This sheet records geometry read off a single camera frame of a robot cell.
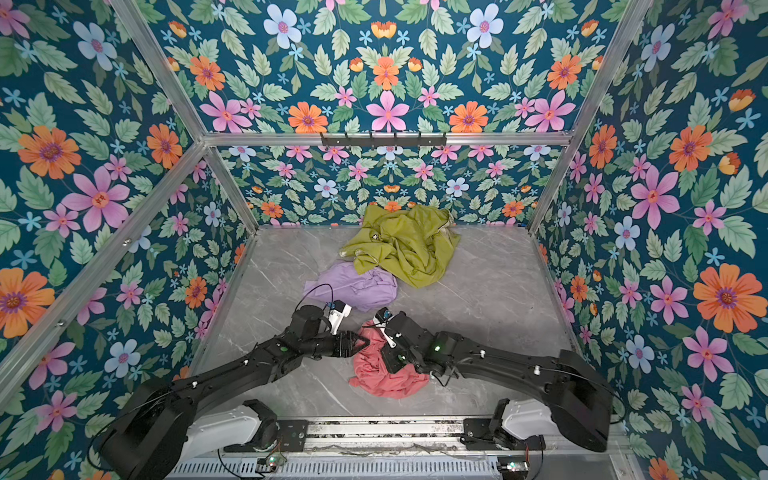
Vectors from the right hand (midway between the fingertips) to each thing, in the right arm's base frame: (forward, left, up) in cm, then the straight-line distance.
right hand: (381, 350), depth 78 cm
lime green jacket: (+38, -11, +1) cm, 39 cm away
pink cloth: (-5, +2, -4) cm, 7 cm away
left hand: (+2, +4, +1) cm, 4 cm away
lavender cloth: (+22, +8, -6) cm, 25 cm away
